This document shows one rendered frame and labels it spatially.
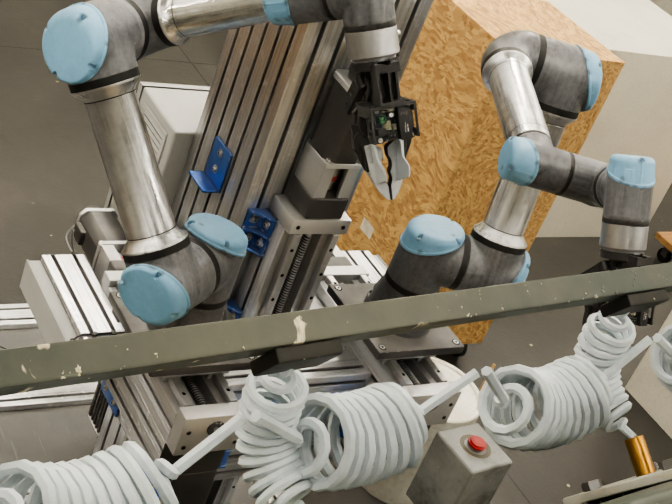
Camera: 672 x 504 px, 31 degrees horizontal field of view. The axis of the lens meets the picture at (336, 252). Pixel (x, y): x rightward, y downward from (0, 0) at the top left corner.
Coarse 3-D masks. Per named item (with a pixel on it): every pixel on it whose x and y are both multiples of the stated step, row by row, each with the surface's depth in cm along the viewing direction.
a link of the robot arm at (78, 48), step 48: (96, 0) 192; (48, 48) 189; (96, 48) 185; (144, 48) 197; (96, 96) 190; (144, 144) 195; (144, 192) 195; (144, 240) 197; (144, 288) 197; (192, 288) 199
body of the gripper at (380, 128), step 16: (352, 64) 171; (368, 64) 169; (384, 64) 171; (368, 80) 172; (384, 80) 170; (368, 96) 173; (384, 96) 171; (400, 96) 175; (352, 112) 175; (368, 112) 169; (384, 112) 171; (400, 112) 170; (416, 112) 170; (368, 128) 171; (384, 128) 171; (400, 128) 170; (416, 128) 171
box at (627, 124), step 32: (544, 0) 515; (576, 0) 532; (608, 0) 551; (640, 0) 570; (608, 32) 508; (640, 32) 525; (640, 64) 503; (608, 96) 506; (640, 96) 516; (608, 128) 519; (640, 128) 530; (608, 160) 533; (544, 224) 540; (576, 224) 551
